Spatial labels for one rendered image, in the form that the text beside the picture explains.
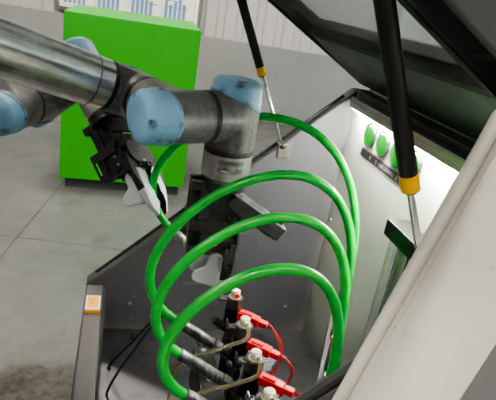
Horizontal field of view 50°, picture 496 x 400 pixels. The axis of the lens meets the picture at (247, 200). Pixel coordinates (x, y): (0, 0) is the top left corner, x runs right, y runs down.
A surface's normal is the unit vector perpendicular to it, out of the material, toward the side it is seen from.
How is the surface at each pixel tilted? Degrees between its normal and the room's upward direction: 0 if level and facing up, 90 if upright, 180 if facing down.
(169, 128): 99
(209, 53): 90
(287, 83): 90
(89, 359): 0
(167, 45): 90
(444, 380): 76
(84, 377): 0
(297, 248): 90
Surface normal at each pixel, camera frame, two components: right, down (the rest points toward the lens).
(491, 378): -0.90, -0.29
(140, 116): -0.79, 0.11
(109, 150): -0.36, 0.07
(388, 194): -0.97, -0.07
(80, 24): 0.18, 0.39
